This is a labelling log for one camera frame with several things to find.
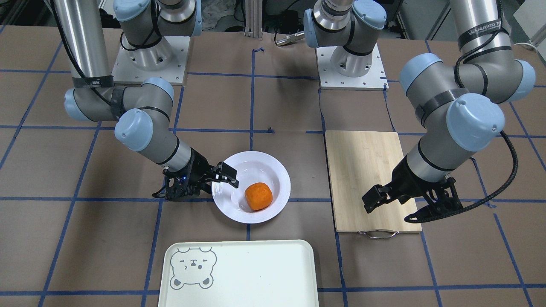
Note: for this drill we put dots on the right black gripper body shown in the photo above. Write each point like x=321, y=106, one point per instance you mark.
x=197, y=166

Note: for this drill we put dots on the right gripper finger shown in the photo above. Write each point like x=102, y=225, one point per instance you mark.
x=224, y=170
x=232, y=182

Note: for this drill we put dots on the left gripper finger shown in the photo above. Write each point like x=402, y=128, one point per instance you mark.
x=377, y=195
x=370, y=203

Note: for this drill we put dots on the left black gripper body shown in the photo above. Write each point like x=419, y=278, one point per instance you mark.
x=405, y=180

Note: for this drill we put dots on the white round plate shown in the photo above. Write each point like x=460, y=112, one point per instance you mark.
x=252, y=167

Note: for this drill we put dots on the orange fruit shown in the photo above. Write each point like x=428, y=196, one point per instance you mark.
x=258, y=196

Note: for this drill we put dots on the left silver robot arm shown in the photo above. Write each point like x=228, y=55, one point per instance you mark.
x=458, y=106

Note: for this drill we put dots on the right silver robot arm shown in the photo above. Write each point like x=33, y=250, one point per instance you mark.
x=142, y=114

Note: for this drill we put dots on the cream bear tray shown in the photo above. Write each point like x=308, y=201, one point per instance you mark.
x=265, y=273

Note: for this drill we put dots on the bamboo cutting board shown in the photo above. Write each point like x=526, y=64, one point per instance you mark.
x=358, y=160

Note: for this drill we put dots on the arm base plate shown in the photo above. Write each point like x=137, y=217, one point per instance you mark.
x=375, y=72
x=167, y=59

